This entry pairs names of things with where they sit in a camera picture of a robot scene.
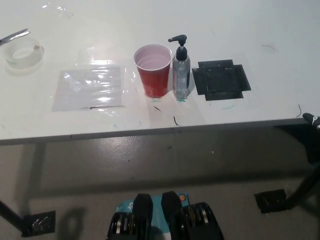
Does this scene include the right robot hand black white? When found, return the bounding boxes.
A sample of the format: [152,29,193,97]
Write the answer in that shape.
[301,112,320,131]

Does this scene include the clear hand soap pump bottle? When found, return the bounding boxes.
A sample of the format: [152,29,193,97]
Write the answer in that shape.
[167,34,191,100]

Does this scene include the black floor tape patch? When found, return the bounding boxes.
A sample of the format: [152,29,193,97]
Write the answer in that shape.
[253,189,288,214]
[21,210,56,238]

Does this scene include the black tape square patch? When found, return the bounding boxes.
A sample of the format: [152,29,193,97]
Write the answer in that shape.
[191,59,252,102]

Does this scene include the red plastic cup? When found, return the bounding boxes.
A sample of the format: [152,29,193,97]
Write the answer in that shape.
[133,44,174,98]

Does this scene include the clear plastic sheet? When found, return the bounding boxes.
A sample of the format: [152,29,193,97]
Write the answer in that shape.
[51,65,126,113]

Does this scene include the crumpled clear tape strip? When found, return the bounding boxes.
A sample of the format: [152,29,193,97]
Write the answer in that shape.
[41,2,74,19]

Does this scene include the clear tape roll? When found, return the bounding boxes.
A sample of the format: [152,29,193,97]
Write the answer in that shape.
[2,37,46,70]

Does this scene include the silver scissors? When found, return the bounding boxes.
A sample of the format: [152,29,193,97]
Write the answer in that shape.
[0,28,31,46]

